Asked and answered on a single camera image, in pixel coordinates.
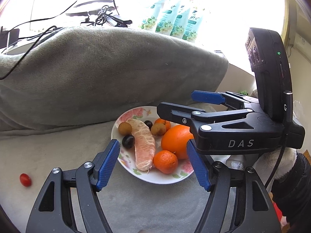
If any grey seat cover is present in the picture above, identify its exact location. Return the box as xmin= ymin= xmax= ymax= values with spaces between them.
xmin=1 ymin=122 xmax=209 ymax=232

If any small cherry tomato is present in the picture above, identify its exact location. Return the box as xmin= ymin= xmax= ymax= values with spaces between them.
xmin=19 ymin=173 xmax=32 ymax=187

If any black sleeve right forearm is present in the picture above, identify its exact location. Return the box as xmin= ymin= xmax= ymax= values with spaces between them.
xmin=272 ymin=153 xmax=310 ymax=232

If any large orange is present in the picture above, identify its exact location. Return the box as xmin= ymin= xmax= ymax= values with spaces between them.
xmin=161 ymin=125 xmax=193 ymax=159

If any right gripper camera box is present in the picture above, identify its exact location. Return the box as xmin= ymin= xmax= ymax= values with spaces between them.
xmin=245 ymin=27 xmax=292 ymax=122

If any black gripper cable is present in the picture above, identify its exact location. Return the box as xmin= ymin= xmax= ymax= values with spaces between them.
xmin=264 ymin=90 xmax=294 ymax=190

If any grey sofa back cushion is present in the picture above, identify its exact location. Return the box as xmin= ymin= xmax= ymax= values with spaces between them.
xmin=1 ymin=27 xmax=229 ymax=135

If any front small mandarin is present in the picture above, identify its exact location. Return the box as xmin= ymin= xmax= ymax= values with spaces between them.
xmin=153 ymin=150 xmax=178 ymax=174

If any peeled pomelo segment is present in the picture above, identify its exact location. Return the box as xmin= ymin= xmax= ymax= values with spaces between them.
xmin=127 ymin=119 xmax=156 ymax=171

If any floral white plate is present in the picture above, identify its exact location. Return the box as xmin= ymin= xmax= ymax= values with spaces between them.
xmin=111 ymin=106 xmax=193 ymax=185

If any brown longan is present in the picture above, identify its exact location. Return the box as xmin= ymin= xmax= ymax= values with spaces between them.
xmin=151 ymin=123 xmax=167 ymax=136
xmin=118 ymin=122 xmax=132 ymax=136

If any dark grape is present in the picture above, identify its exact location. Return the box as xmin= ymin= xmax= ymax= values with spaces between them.
xmin=122 ymin=135 xmax=135 ymax=149
xmin=144 ymin=120 xmax=153 ymax=130

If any back small mandarin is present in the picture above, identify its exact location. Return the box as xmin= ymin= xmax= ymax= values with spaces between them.
xmin=155 ymin=118 xmax=171 ymax=131

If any small mandarin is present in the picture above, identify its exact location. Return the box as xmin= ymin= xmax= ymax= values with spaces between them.
xmin=153 ymin=150 xmax=178 ymax=174
xmin=155 ymin=118 xmax=171 ymax=131

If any right white gloved hand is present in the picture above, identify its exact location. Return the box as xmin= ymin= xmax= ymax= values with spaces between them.
xmin=225 ymin=147 xmax=297 ymax=189

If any black cable bundle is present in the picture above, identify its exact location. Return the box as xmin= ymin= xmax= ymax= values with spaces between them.
xmin=0 ymin=0 xmax=133 ymax=81

